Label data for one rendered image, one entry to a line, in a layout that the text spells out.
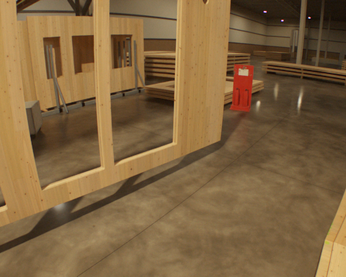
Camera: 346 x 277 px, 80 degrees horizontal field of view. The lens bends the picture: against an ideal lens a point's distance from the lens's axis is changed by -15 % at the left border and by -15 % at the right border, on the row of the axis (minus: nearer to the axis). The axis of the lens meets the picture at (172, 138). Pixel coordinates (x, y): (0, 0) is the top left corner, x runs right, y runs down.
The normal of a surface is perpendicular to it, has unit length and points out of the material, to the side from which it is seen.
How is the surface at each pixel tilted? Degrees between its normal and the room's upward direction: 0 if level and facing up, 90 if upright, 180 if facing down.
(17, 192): 90
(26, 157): 90
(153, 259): 0
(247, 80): 90
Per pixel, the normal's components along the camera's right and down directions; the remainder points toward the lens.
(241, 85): -0.40, 0.35
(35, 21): 0.78, 0.24
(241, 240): 0.00, -0.92
